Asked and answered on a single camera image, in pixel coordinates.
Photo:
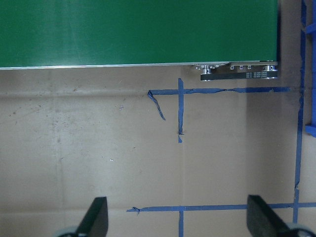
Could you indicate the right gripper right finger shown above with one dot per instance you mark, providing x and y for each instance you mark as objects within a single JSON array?
[{"x": 262, "y": 221}]

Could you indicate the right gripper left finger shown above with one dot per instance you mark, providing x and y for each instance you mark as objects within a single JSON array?
[{"x": 95, "y": 222}]

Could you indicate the right blue plastic bin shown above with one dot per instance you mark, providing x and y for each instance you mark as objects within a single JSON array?
[{"x": 311, "y": 30}]

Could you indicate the green conveyor belt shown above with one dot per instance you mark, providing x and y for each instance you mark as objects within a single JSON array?
[{"x": 226, "y": 39}]

